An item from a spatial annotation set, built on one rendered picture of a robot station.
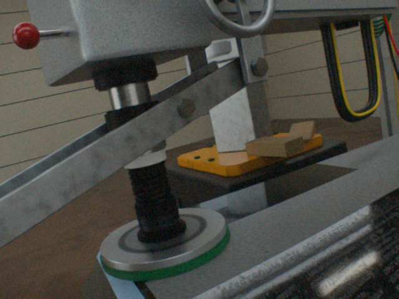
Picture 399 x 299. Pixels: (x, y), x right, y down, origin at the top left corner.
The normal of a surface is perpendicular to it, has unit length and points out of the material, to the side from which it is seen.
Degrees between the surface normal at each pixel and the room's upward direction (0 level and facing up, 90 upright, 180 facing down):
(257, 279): 45
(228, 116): 90
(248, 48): 90
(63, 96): 90
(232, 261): 0
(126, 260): 0
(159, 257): 0
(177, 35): 90
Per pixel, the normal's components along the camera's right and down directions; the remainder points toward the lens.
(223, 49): -0.20, 0.19
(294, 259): 0.18, -0.66
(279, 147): -0.80, 0.26
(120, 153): 0.58, 0.00
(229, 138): -0.53, 0.23
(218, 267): -0.21, -0.97
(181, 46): 0.61, 0.37
